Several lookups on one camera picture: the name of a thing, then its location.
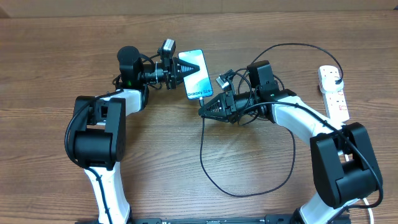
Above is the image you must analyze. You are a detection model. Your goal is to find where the black USB charging cable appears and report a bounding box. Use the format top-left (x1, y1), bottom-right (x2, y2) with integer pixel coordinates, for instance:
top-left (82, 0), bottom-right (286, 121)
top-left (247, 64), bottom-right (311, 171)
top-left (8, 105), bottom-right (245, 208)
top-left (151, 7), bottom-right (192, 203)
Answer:
top-left (199, 42), bottom-right (344, 198)

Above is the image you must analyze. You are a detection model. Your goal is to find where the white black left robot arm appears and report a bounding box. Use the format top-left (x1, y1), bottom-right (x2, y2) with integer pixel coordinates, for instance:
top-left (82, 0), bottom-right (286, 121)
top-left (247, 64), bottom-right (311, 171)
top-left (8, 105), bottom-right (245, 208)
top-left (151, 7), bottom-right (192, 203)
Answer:
top-left (64, 45), bottom-right (207, 223)

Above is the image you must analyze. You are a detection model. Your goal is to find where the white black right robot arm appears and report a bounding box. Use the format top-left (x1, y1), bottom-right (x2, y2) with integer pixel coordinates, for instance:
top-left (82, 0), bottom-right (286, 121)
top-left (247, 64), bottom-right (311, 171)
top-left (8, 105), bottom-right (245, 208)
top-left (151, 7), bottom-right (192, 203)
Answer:
top-left (198, 60), bottom-right (384, 223)

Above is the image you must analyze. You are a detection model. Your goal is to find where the white charger plug adapter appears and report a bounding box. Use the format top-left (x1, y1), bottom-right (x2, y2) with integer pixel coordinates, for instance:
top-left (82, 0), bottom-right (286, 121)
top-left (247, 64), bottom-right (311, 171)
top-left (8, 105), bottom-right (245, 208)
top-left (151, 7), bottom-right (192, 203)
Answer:
top-left (319, 76), bottom-right (344, 93)

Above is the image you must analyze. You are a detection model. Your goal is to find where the white extension socket strip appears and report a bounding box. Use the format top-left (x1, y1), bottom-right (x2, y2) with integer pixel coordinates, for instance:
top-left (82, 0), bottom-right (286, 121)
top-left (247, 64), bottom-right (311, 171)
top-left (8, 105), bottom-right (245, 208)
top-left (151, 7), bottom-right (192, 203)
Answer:
top-left (318, 65), bottom-right (349, 123)

